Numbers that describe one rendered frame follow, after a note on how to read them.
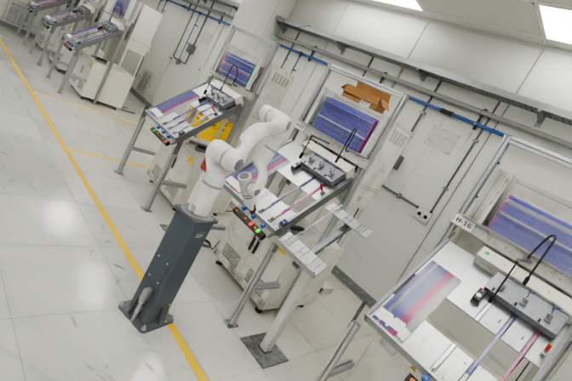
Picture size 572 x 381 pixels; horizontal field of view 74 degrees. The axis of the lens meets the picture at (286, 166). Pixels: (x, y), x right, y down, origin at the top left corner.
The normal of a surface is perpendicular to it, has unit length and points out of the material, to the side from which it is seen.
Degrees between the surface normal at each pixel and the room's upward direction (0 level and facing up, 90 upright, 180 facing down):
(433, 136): 90
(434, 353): 45
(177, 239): 90
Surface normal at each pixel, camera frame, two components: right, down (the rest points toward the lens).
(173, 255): -0.46, -0.08
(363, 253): -0.62, -0.20
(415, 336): -0.11, -0.76
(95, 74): 0.62, 0.45
